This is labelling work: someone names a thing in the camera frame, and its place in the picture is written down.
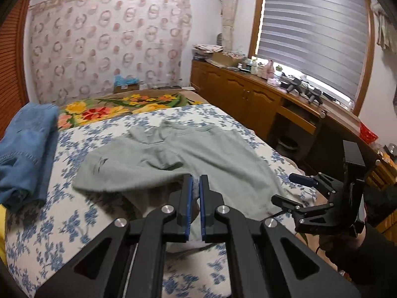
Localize beige lace curtain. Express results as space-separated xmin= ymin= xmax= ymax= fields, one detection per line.
xmin=221 ymin=0 xmax=238 ymax=51

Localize cardboard box on cabinet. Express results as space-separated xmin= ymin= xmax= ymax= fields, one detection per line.
xmin=206 ymin=52 xmax=245 ymax=68

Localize black handheld device on cabinet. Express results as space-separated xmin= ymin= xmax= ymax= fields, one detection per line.
xmin=280 ymin=77 xmax=302 ymax=95

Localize patterned pink circle curtain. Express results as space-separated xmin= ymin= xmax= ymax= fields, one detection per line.
xmin=29 ymin=0 xmax=192 ymax=106

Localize folded blue jeans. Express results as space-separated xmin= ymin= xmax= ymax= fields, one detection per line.
xmin=1 ymin=102 xmax=59 ymax=213

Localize red basket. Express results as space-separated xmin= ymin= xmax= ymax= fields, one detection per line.
xmin=359 ymin=122 xmax=378 ymax=145

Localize wooden sideboard cabinet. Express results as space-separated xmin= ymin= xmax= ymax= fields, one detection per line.
xmin=190 ymin=61 xmax=396 ymax=190

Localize blue floral white bedspread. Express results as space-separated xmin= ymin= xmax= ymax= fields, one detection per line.
xmin=5 ymin=104 xmax=317 ymax=297

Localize stack of magazines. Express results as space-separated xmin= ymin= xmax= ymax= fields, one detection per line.
xmin=192 ymin=44 xmax=223 ymax=60

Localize grey zebra window blind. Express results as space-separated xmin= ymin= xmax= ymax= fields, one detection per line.
xmin=256 ymin=0 xmax=368 ymax=100

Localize grey-green pants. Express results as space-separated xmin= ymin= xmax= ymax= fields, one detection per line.
xmin=73 ymin=120 xmax=299 ymax=221

